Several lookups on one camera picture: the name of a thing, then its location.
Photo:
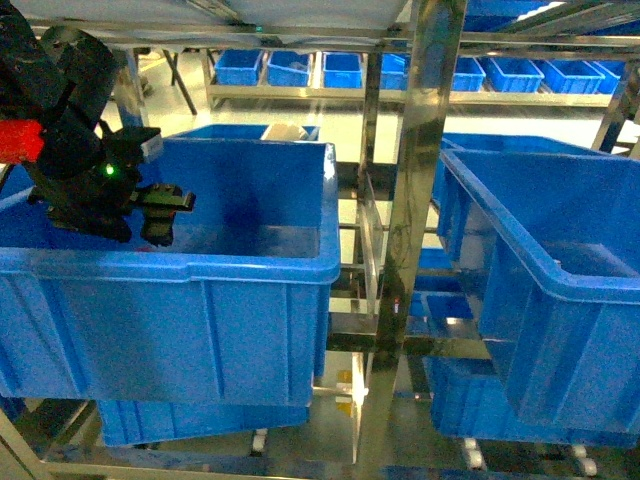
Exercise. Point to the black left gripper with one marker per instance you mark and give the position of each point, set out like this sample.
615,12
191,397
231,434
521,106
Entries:
90,185

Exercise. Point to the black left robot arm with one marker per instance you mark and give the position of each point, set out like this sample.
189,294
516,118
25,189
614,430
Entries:
54,89

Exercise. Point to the blue bin behind left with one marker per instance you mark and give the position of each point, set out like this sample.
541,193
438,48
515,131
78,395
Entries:
250,132

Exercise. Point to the blue bin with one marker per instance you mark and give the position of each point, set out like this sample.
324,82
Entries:
511,143
139,422
250,132
468,401

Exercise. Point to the large blue container left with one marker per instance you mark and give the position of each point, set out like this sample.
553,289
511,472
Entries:
235,311

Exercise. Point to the large blue container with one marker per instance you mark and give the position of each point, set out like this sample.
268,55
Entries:
547,248
235,311

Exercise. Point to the blue bin lower left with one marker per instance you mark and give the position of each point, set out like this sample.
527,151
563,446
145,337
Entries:
139,422

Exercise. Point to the blue bin behind right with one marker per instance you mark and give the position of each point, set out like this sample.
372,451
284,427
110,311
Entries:
511,143

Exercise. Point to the blue bin lower right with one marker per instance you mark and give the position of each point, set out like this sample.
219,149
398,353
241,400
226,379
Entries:
468,401

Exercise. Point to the large blue container right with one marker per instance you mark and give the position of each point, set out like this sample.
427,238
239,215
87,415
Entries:
547,248

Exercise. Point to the steel vertical rack post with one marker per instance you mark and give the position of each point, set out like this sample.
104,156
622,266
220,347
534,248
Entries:
438,27

